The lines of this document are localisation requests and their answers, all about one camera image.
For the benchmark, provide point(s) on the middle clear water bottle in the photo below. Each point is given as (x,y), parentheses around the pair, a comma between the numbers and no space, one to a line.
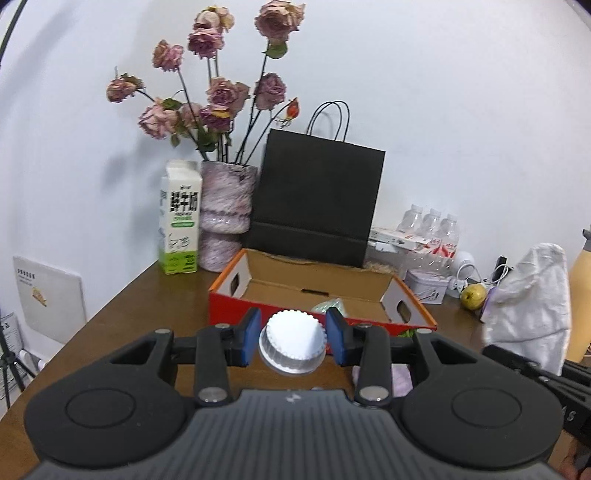
(430,224)

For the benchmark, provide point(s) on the white leaflet board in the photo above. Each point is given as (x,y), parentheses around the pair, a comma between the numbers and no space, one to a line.
(51,299)

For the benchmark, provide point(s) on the white round lid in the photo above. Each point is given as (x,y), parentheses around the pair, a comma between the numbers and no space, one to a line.
(293,342)

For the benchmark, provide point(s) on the red orange cardboard box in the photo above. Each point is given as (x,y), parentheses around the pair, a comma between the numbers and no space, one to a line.
(270,283)

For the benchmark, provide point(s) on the white small desk fan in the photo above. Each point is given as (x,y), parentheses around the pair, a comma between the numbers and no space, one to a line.
(461,270)

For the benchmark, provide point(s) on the iridescent white plastic bag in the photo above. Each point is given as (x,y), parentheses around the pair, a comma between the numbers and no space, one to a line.
(322,308)

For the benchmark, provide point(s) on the purple textured ceramic vase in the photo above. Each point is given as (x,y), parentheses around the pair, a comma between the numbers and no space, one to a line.
(226,206)

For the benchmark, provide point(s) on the clear water bottle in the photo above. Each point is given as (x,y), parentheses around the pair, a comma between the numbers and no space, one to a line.
(411,220)
(430,224)
(448,236)

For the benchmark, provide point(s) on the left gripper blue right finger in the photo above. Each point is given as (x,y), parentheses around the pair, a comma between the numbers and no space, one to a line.
(355,344)

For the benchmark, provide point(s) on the left clear water bottle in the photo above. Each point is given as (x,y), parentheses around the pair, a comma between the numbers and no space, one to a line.
(411,220)

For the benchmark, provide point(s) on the black paper shopping bag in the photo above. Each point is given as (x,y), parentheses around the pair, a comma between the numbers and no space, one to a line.
(315,199)

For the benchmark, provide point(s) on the black studio light stand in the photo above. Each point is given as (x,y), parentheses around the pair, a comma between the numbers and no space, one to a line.
(12,367)

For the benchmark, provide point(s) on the white green milk carton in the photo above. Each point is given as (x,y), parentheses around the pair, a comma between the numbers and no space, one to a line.
(179,210)

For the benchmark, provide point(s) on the yellow green apple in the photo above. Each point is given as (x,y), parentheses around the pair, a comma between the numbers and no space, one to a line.
(474,296)

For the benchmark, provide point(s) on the dried pink rose bouquet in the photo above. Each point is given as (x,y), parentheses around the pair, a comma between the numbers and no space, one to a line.
(232,109)

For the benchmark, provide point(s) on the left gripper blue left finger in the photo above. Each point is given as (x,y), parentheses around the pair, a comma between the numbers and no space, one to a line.
(234,344)

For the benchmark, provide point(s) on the purple woven drawstring bag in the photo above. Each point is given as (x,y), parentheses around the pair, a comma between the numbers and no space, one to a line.
(379,383)

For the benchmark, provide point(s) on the white pink flat carton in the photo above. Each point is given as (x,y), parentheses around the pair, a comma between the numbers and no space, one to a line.
(386,240)

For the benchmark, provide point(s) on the clear seed container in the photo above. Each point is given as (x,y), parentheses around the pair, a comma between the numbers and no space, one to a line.
(385,258)

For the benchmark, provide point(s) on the right clear water bottle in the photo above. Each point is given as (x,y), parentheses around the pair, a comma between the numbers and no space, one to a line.
(448,236)

